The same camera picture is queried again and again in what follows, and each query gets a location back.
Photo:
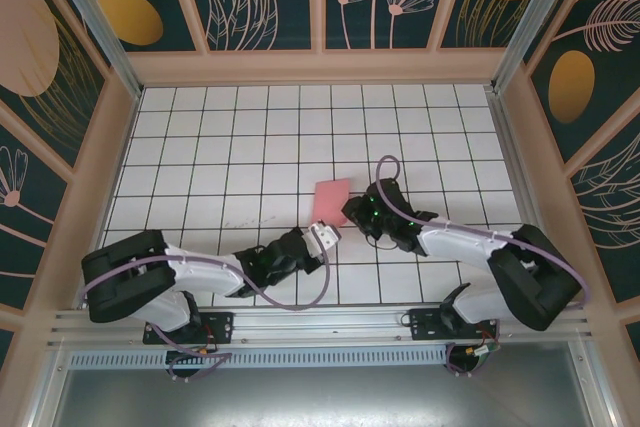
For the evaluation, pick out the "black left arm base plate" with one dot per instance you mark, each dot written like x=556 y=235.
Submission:
x=222 y=324

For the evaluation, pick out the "long aluminium base rail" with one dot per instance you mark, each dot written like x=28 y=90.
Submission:
x=325 y=322

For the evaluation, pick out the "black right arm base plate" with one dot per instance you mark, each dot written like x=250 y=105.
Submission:
x=425 y=322

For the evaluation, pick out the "aluminium corner post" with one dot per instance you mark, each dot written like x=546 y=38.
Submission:
x=535 y=12
x=100 y=27

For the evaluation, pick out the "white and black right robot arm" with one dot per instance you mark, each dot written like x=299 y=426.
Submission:
x=460 y=247

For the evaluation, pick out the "grey metal sheet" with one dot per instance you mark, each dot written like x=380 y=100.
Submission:
x=325 y=397

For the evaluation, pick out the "aluminium side rail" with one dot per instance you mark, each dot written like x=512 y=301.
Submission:
x=510 y=147

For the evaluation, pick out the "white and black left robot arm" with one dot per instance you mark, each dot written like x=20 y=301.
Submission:
x=205 y=274

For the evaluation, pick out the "small circuit board with connector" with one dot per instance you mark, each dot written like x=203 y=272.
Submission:
x=192 y=352
x=482 y=350

